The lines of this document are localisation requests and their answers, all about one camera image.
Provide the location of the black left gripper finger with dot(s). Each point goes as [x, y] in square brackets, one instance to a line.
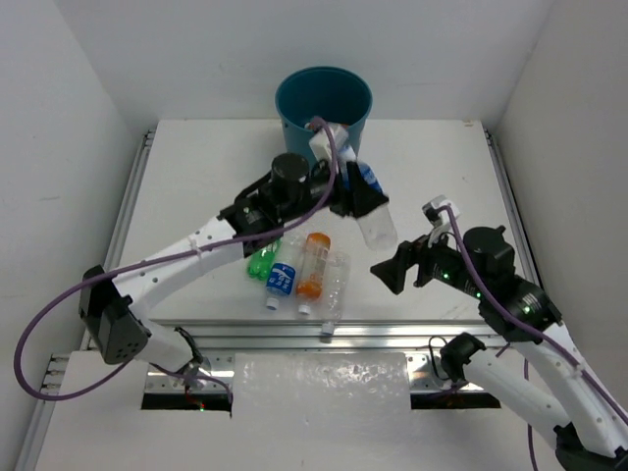
[364, 198]
[340, 200]

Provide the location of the clear ribbed plastic bottle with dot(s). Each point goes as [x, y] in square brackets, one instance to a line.
[335, 283]

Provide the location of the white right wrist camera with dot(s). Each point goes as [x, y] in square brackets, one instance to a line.
[440, 211]

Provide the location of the aluminium table frame rail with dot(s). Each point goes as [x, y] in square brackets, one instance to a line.
[193, 169]

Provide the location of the orange label plastic bottle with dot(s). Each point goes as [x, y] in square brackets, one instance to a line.
[309, 287]

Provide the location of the teal plastic bin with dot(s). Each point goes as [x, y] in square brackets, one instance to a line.
[336, 95]

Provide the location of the white foam front panel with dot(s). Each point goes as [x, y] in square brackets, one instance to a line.
[320, 384]

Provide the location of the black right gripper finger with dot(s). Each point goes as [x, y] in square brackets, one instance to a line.
[408, 254]
[392, 273]

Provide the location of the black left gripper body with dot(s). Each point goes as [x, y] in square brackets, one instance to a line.
[343, 194]

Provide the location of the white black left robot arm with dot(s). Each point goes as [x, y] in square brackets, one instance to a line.
[115, 306]

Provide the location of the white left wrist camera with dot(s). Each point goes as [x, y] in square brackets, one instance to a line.
[321, 145]

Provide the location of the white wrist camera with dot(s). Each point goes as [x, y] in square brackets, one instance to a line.
[440, 211]
[321, 145]

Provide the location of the blue label clear bottle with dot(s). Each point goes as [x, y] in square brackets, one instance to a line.
[377, 228]

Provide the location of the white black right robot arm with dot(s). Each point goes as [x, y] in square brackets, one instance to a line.
[577, 417]

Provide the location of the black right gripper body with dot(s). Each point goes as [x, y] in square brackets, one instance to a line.
[442, 262]

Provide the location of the green plastic soda bottle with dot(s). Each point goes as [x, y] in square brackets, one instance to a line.
[261, 262]

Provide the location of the blue label water bottle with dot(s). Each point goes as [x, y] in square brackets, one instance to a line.
[284, 270]

